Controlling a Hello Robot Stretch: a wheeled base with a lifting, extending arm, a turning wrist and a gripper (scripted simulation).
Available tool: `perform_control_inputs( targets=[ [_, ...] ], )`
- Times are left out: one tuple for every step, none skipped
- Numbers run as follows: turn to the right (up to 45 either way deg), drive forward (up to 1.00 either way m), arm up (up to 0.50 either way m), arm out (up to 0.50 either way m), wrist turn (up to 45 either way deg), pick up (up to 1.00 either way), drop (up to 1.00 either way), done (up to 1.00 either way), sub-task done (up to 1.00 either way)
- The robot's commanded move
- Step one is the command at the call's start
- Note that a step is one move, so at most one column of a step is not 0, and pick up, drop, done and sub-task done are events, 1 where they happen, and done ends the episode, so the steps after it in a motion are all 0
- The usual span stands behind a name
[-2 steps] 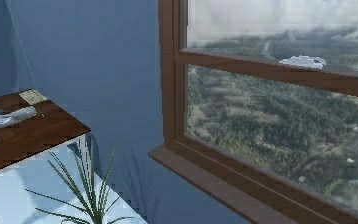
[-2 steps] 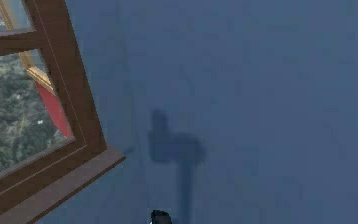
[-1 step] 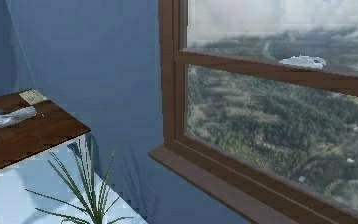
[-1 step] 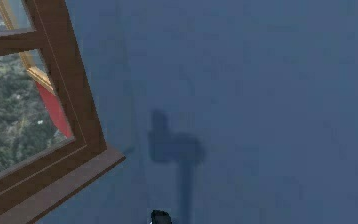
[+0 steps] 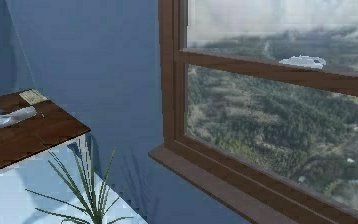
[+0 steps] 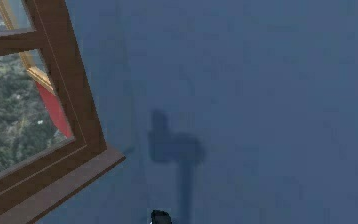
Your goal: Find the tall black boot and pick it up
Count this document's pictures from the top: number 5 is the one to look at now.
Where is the brown framed window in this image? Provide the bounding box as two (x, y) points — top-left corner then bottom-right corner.
(148, 0), (358, 224)

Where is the green spiky house plant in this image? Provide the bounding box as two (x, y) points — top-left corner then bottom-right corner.
(25, 137), (135, 224)

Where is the white window latch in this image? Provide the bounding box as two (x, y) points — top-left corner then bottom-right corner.
(278, 54), (327, 70)

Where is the white cabinet with brown top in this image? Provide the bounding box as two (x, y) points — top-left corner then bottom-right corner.
(0, 88), (149, 224)

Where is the tan flat pad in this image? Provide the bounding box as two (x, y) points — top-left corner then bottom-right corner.
(18, 88), (49, 106)

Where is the clear glass dish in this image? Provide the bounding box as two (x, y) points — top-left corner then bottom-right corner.
(0, 105), (38, 129)

